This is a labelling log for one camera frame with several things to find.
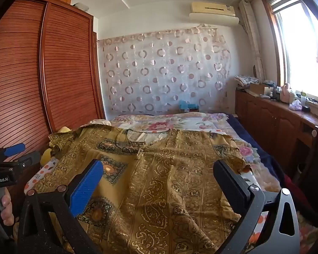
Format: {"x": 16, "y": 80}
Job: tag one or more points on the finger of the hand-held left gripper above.
{"x": 26, "y": 161}
{"x": 14, "y": 149}

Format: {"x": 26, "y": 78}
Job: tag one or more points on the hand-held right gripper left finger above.
{"x": 86, "y": 187}

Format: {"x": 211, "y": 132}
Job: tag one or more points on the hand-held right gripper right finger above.
{"x": 232, "y": 187}

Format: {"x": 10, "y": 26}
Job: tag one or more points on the golden patterned garment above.
{"x": 161, "y": 185}

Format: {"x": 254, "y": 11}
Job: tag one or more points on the orange fruit print sheet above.
{"x": 42, "y": 174}

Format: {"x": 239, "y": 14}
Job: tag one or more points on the navy blanket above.
{"x": 265, "y": 161}

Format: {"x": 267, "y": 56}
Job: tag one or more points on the beige satin pillow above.
{"x": 98, "y": 123}

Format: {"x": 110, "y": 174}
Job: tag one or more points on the low wooden cabinet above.
{"x": 267, "y": 116}

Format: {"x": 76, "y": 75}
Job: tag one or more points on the pink floral bedsheet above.
{"x": 175, "y": 123}

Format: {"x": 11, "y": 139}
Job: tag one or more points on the wooden slatted wardrobe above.
{"x": 63, "y": 71}

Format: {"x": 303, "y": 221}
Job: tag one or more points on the blue cloth bundle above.
{"x": 186, "y": 105}

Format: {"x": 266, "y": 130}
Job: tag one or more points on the cardboard box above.
{"x": 258, "y": 88}

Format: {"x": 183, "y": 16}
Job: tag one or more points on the white tissue pack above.
{"x": 295, "y": 105}

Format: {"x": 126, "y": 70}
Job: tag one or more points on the stack of folded cloth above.
{"x": 245, "y": 80}

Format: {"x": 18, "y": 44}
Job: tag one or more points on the pink bottle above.
{"x": 286, "y": 92}

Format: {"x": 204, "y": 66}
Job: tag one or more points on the circle patterned sheer curtain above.
{"x": 161, "y": 71}

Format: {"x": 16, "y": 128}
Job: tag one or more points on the wooden framed window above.
{"x": 302, "y": 53}

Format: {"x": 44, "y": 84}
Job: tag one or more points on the floral window curtain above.
{"x": 250, "y": 31}

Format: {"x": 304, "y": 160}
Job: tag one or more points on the white box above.
{"x": 80, "y": 6}

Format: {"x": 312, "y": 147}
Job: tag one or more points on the cream air conditioner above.
{"x": 212, "y": 9}

